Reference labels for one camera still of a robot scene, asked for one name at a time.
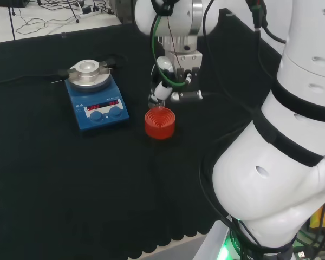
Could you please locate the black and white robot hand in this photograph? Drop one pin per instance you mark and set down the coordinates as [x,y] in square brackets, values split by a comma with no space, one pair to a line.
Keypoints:
[187,61]

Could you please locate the clear glass round-bottom flask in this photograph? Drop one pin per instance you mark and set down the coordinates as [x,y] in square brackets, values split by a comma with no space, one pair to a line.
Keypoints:
[158,107]

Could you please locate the grey metal cabinet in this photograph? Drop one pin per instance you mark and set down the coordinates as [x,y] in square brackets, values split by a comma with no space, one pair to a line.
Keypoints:
[123,10]

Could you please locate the blue base heater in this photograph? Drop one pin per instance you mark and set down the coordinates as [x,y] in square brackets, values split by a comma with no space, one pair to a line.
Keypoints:
[103,119]

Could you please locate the white power strip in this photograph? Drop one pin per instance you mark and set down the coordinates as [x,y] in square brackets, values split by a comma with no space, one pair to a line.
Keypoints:
[88,14]

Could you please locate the black tripod leg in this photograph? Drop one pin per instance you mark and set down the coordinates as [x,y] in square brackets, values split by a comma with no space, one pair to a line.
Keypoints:
[73,12]

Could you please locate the black bench cloth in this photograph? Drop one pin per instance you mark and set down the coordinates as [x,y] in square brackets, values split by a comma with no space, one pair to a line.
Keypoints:
[70,189]

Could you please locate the black box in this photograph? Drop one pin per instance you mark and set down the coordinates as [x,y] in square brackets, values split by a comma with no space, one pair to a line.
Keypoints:
[10,2]

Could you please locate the silver usb plug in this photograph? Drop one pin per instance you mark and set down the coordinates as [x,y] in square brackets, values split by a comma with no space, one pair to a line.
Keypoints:
[302,254]

